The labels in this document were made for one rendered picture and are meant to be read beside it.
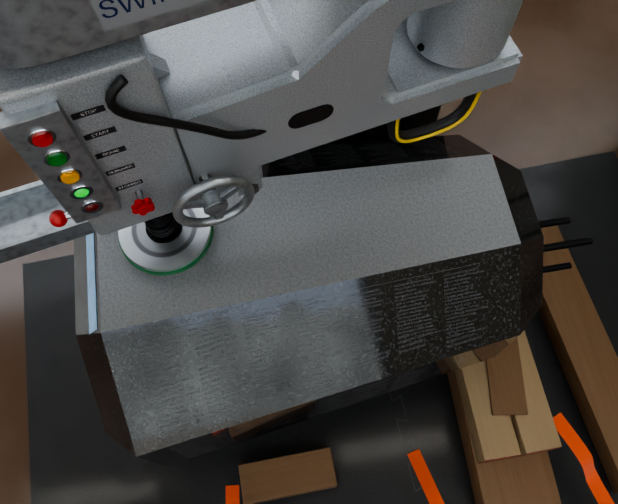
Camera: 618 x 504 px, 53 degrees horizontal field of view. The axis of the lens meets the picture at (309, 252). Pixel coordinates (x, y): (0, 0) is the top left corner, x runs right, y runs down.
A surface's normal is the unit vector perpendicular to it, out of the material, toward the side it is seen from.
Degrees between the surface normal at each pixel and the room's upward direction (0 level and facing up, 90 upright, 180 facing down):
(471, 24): 90
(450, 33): 90
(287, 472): 0
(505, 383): 0
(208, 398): 45
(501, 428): 0
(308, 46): 40
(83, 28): 90
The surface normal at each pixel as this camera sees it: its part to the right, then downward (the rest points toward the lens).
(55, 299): 0.00, -0.39
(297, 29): -0.60, -0.08
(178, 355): 0.14, 0.36
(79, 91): 0.36, 0.86
